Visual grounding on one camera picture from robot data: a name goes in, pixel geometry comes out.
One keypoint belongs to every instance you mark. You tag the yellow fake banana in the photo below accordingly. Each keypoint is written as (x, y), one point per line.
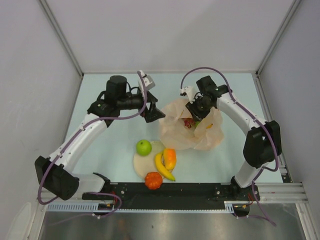
(162, 169)

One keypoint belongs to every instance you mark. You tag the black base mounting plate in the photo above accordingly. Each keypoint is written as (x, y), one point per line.
(133, 194)

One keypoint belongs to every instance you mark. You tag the white slotted cable duct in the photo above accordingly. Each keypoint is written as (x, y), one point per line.
(97, 207)

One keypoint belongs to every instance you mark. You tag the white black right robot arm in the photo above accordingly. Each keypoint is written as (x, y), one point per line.
(263, 138)

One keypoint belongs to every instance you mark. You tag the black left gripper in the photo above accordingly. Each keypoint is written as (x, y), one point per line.
(153, 113)

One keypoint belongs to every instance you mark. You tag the round cream green plate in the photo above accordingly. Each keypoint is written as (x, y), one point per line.
(145, 164)

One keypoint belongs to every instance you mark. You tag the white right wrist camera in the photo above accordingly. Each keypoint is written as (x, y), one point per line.
(190, 92)

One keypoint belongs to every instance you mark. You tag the aluminium frame rail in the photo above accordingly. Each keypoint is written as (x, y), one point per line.
(265, 192)

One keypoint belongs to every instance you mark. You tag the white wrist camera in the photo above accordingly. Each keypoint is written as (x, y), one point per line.
(190, 92)
(145, 82)

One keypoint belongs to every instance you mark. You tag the translucent peach plastic bag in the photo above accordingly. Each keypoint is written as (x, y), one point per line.
(174, 135)

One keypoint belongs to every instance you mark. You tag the orange yellow fake mango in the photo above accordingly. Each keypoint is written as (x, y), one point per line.
(170, 158)

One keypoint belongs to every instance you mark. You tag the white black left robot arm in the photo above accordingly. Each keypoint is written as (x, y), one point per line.
(54, 173)

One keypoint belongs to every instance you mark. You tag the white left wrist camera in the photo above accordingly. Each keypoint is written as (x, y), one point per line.
(145, 82)

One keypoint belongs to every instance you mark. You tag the red fake grape bunch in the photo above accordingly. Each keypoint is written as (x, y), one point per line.
(189, 122)

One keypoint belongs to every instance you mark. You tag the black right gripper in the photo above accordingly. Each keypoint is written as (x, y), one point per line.
(197, 115)

